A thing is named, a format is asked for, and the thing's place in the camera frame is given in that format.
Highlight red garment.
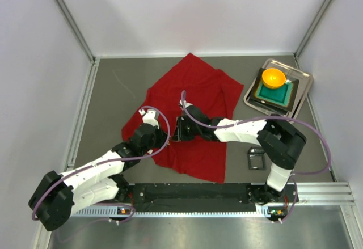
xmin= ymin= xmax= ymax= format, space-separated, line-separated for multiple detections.
xmin=121 ymin=52 xmax=245 ymax=184

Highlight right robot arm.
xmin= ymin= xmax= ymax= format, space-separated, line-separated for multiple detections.
xmin=172 ymin=104 xmax=306 ymax=204

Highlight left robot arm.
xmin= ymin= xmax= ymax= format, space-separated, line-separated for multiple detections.
xmin=28 ymin=123 xmax=170 ymax=231

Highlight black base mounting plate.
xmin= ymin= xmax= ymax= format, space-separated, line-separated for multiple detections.
xmin=95 ymin=182 xmax=301 ymax=205

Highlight small black open box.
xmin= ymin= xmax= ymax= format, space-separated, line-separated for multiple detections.
xmin=247 ymin=147 xmax=266 ymax=171

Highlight orange bowl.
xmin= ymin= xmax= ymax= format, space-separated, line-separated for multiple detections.
xmin=261 ymin=68 xmax=286 ymax=89

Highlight black and teal square plate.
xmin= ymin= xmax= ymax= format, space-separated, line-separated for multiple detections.
xmin=250 ymin=68 xmax=299 ymax=112

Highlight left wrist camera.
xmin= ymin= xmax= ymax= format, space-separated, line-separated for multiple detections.
xmin=138 ymin=109 xmax=159 ymax=127

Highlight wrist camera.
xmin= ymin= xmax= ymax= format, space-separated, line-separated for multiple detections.
xmin=138 ymin=109 xmax=159 ymax=127
xmin=179 ymin=99 xmax=192 ymax=111

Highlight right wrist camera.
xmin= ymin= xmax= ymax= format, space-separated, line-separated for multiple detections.
xmin=179 ymin=99 xmax=192 ymax=111

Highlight grey slotted cable duct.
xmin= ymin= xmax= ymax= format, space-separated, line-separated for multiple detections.
xmin=70 ymin=205 xmax=273 ymax=218

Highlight aluminium frame rail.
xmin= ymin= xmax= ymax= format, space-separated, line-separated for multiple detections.
xmin=45 ymin=182 xmax=357 ymax=206

